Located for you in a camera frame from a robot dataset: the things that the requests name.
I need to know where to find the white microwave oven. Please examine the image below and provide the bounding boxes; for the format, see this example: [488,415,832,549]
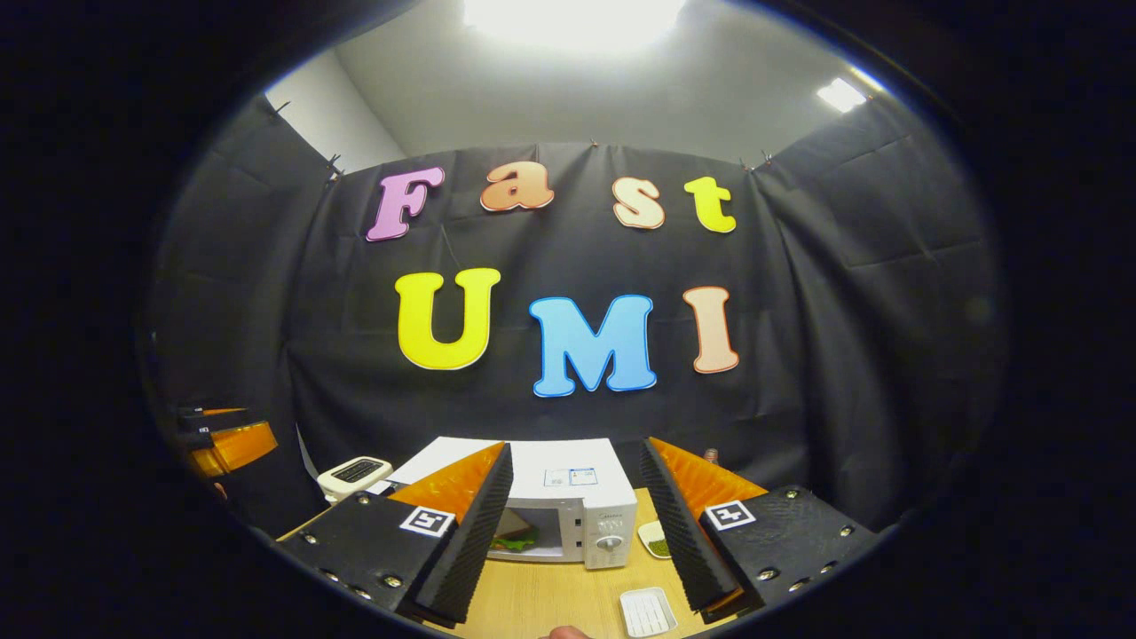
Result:
[390,437,638,571]

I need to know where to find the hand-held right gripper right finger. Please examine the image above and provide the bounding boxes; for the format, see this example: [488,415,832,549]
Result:
[639,437,880,625]

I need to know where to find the white rectangular tray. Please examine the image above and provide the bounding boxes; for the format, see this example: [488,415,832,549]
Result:
[619,586,678,638]

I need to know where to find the black backdrop cloth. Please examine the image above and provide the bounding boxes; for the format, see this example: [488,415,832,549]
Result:
[138,89,1013,542]

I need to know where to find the lettuce sandwich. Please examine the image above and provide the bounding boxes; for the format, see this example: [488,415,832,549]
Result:
[491,524,540,554]

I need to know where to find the long ceiling light panel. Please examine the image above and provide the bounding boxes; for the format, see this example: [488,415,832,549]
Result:
[461,0,689,50]

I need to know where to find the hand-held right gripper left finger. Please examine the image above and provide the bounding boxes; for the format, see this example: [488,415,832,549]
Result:
[277,442,514,627]

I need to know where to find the small ceiling light panel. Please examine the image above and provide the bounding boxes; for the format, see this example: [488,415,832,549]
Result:
[816,77,868,114]

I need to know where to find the white toaster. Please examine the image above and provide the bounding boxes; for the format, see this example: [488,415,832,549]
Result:
[318,456,394,504]

